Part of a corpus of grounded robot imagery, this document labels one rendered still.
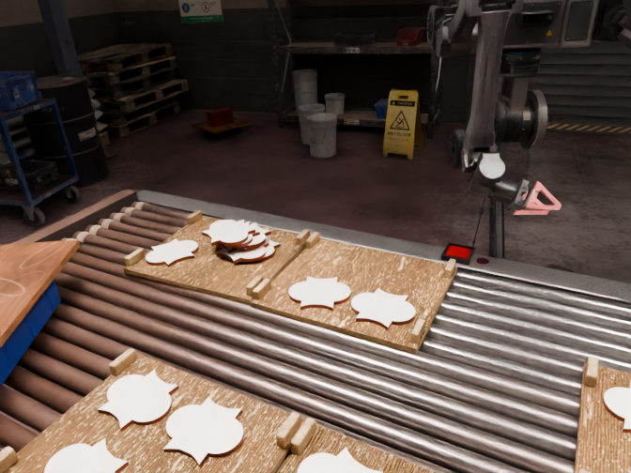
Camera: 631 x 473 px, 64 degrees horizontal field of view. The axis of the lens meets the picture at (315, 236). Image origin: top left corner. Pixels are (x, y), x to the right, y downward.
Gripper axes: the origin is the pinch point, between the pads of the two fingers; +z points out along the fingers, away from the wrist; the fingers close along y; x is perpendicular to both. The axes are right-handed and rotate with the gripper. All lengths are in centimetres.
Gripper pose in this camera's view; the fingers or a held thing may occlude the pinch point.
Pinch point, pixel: (550, 208)
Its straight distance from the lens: 134.0
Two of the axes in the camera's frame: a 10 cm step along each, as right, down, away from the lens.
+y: -1.7, -0.7, -9.8
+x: 3.9, -9.2, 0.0
